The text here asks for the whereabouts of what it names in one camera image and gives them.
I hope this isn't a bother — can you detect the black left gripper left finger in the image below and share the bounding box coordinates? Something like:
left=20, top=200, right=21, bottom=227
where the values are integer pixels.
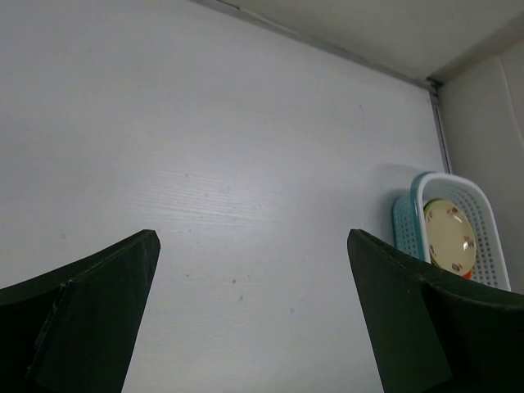
left=1, top=229, right=160, bottom=392

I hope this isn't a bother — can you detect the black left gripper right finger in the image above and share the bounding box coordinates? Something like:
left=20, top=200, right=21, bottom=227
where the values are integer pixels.
left=347, top=229, right=523, bottom=392

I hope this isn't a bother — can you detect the cream plate with small motifs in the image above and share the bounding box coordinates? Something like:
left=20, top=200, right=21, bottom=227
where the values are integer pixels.
left=438, top=199, right=477, bottom=277

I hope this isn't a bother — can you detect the lime green plate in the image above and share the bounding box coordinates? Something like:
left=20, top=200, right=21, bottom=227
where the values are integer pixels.
left=424, top=199, right=445, bottom=269

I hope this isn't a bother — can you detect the white perforated plastic bin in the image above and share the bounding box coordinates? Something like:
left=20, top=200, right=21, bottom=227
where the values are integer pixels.
left=391, top=172, right=511, bottom=291

